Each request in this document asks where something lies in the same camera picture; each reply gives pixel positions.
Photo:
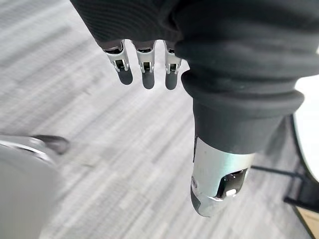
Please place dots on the silver left robot leg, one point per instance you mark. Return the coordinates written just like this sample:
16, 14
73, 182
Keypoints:
22, 189

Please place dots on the white table top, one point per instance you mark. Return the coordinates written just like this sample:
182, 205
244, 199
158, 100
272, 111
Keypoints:
310, 129

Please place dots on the tan board with black edge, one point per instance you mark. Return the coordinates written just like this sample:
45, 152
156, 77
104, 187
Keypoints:
311, 221

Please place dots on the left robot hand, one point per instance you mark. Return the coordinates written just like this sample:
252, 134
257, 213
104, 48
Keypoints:
224, 49

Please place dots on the black table frame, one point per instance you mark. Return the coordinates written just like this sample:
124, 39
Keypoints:
302, 181

